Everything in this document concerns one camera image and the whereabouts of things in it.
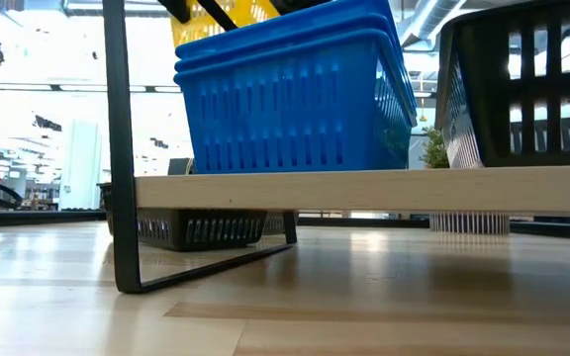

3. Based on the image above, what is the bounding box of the small potted artificial plant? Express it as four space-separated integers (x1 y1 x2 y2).
419 126 512 236

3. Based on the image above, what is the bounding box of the blue plastic basket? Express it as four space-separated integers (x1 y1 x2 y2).
173 0 413 108
173 28 419 175
173 13 416 118

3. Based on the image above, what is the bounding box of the black plastic basket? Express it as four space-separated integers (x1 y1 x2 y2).
97 181 269 252
435 0 570 168
263 212 287 236

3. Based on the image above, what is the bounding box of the dark monitor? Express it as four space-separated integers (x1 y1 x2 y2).
167 157 195 176

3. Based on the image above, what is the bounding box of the yellow plastic basket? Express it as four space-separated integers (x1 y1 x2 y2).
169 0 282 49

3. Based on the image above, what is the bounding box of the wooden shelf with black legs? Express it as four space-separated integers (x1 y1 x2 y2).
101 0 570 295

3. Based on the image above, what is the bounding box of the white room panel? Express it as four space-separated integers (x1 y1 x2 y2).
59 120 104 212

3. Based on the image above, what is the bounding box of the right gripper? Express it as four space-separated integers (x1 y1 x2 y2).
269 0 333 17

